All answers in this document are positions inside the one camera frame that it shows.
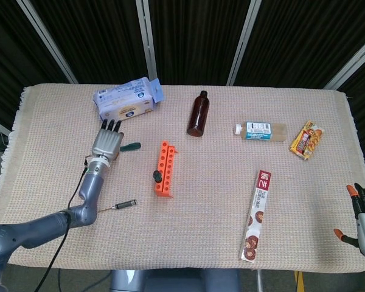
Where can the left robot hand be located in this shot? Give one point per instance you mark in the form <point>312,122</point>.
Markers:
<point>108,141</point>

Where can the slim green screwdriver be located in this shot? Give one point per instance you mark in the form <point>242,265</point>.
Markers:
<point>132,146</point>

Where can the thick green black screwdriver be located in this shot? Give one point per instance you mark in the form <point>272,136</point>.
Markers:
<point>157,175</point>

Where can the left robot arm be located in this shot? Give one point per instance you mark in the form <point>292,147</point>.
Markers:
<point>91,185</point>

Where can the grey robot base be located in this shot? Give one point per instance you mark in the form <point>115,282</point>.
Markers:
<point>170,281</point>

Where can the grey metal precision screwdriver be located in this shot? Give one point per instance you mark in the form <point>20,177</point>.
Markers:
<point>126,204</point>

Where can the orange tube rack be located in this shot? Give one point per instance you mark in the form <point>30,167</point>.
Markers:
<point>165,185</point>

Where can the blue white tissue pack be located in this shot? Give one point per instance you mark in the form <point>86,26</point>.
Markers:
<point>124,103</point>

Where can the brown plastic bottle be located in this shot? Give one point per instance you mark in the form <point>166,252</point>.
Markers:
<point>197,115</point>

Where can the yellow snack box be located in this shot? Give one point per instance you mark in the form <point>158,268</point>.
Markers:
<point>307,140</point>

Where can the long baking paper box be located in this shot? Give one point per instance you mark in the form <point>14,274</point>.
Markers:
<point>257,213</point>

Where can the beige woven tablecloth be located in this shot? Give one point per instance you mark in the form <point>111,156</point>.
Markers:
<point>216,182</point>

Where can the clear bottle blue label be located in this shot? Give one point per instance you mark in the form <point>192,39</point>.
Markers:
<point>258,131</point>

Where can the grey partition frame post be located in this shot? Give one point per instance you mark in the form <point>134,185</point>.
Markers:
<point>243,42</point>
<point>45,36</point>
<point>353,61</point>
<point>146,36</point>

